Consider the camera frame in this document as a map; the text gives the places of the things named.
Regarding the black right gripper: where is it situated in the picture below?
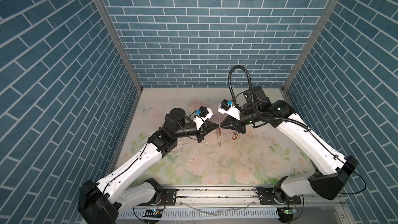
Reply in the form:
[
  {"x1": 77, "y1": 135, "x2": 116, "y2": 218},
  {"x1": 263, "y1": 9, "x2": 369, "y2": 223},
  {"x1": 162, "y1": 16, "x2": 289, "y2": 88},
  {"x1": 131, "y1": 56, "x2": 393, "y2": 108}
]
[{"x1": 219, "y1": 107, "x2": 261, "y2": 133}]

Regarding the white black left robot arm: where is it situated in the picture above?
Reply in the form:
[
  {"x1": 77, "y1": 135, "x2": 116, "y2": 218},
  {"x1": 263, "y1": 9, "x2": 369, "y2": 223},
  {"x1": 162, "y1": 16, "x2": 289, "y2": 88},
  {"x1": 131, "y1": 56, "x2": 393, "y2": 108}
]
[{"x1": 77, "y1": 106, "x2": 219, "y2": 224}]

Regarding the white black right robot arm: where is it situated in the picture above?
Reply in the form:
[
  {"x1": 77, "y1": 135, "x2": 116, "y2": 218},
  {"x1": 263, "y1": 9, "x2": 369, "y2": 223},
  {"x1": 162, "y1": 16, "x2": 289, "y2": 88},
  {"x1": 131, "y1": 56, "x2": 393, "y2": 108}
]
[{"x1": 218, "y1": 86, "x2": 359, "y2": 204}]

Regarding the key with red tag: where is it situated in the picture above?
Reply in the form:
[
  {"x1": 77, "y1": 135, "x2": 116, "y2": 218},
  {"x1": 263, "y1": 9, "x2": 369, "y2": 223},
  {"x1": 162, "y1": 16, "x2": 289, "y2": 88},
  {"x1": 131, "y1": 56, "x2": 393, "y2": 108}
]
[{"x1": 232, "y1": 132, "x2": 238, "y2": 140}]

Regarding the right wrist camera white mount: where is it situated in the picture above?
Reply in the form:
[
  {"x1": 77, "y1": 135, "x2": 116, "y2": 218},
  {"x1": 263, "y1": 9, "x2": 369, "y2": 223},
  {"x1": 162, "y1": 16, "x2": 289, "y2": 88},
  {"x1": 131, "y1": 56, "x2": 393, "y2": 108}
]
[{"x1": 218, "y1": 100, "x2": 240, "y2": 120}]

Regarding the black corrugated cable hose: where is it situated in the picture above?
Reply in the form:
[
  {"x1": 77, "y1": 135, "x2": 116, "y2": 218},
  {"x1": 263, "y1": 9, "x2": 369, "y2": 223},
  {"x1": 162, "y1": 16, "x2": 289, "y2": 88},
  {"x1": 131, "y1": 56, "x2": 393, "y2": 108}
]
[{"x1": 227, "y1": 65, "x2": 312, "y2": 131}]

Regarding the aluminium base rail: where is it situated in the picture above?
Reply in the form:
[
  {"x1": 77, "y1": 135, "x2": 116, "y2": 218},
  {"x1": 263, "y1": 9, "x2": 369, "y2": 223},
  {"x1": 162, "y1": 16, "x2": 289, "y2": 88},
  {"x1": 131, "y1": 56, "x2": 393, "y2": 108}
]
[{"x1": 164, "y1": 185, "x2": 345, "y2": 207}]

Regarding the white slotted cable duct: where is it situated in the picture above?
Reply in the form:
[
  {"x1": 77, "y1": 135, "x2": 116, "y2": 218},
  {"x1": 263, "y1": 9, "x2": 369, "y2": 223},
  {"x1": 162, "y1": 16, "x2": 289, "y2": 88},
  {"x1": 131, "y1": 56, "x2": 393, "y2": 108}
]
[{"x1": 117, "y1": 207, "x2": 279, "y2": 221}]

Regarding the aluminium corner post right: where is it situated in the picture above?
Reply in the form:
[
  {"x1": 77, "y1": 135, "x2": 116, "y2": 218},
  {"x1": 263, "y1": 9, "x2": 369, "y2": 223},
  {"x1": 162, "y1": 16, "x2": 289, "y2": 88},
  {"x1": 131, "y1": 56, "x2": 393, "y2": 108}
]
[{"x1": 281, "y1": 0, "x2": 340, "y2": 94}]

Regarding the aluminium corner post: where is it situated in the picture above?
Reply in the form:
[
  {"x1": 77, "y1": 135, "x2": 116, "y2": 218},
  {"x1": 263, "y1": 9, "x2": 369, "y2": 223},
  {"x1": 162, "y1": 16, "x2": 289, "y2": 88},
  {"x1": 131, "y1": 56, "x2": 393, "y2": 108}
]
[
  {"x1": 281, "y1": 0, "x2": 340, "y2": 94},
  {"x1": 80, "y1": 0, "x2": 143, "y2": 93}
]

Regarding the aluminium corner post left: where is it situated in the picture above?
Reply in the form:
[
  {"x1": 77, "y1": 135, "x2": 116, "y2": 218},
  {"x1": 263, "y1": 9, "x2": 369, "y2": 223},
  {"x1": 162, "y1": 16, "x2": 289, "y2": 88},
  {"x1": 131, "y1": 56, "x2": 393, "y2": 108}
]
[{"x1": 80, "y1": 0, "x2": 143, "y2": 93}]

